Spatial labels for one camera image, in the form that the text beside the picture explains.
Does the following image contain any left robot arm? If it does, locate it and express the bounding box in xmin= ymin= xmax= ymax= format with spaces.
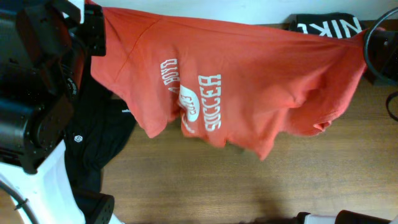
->
xmin=1 ymin=1 xmax=118 ymax=223

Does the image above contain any red soccer t-shirt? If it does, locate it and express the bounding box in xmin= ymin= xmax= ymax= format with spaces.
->
xmin=91 ymin=7 xmax=366 ymax=159

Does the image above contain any black athletic shirt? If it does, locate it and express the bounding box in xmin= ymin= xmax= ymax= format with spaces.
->
xmin=65 ymin=59 xmax=136 ymax=223

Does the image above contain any folded black Nike shirt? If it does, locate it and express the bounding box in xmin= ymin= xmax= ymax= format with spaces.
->
xmin=288 ymin=12 xmax=368 ymax=39

